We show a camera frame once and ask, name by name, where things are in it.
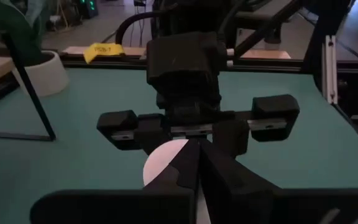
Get potted plant white pot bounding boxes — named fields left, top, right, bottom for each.
left=0, top=0, right=70, bottom=98

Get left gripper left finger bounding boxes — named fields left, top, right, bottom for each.
left=29, top=138, right=200, bottom=224

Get wooden table side board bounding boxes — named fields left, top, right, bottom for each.
left=62, top=45, right=291, bottom=60

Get black device green lights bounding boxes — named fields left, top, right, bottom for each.
left=78, top=0, right=99, bottom=19

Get yellow label tag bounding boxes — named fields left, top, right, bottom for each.
left=83, top=42, right=126, bottom=65

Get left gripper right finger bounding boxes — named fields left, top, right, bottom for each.
left=200, top=139, right=358, bottom=224

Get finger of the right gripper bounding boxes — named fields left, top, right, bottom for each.
left=213, top=119, right=250, bottom=158
left=135, top=113, right=172, bottom=156

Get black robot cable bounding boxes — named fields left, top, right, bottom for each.
left=114, top=11, right=155, bottom=45

